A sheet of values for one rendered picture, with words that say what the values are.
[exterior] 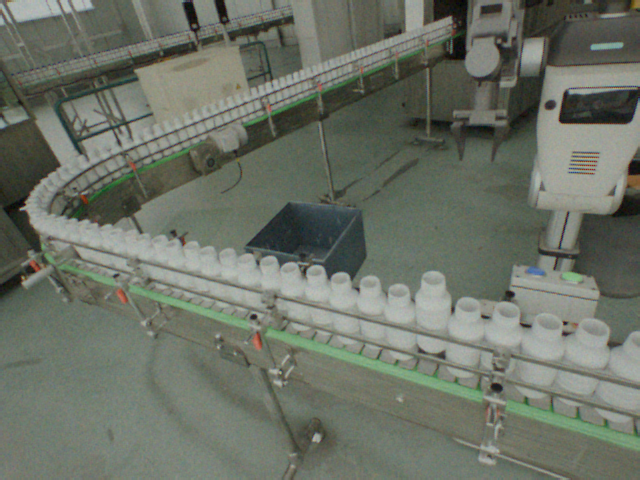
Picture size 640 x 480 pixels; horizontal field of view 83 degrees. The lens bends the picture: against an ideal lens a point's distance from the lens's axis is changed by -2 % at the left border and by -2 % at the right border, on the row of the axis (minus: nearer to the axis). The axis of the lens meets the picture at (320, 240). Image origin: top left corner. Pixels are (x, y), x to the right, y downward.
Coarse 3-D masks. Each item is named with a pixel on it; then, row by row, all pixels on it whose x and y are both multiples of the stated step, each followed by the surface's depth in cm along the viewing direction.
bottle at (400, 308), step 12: (396, 288) 67; (408, 288) 66; (396, 300) 65; (408, 300) 66; (396, 312) 66; (408, 312) 66; (408, 324) 67; (396, 336) 69; (408, 336) 68; (408, 348) 70
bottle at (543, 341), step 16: (544, 320) 57; (560, 320) 55; (528, 336) 58; (544, 336) 55; (560, 336) 55; (528, 352) 57; (544, 352) 55; (560, 352) 55; (528, 368) 59; (544, 368) 57; (544, 384) 59
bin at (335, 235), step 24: (288, 216) 147; (312, 216) 145; (336, 216) 139; (360, 216) 132; (264, 240) 135; (288, 240) 149; (312, 240) 153; (336, 240) 147; (360, 240) 136; (336, 264) 120; (360, 264) 139
